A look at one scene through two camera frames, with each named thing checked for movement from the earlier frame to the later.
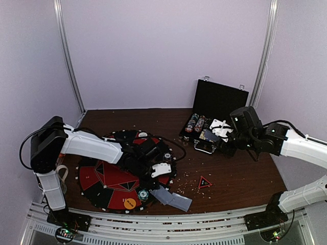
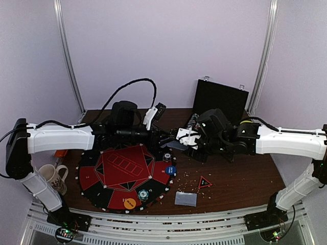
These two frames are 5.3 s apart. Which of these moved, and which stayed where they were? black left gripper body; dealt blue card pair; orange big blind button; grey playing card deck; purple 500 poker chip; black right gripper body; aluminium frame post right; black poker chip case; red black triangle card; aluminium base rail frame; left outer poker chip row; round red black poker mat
Moved: dealt blue card pair; black right gripper body; grey playing card deck; black left gripper body
Stayed: black poker chip case; orange big blind button; red black triangle card; aluminium frame post right; left outer poker chip row; aluminium base rail frame; round red black poker mat; purple 500 poker chip
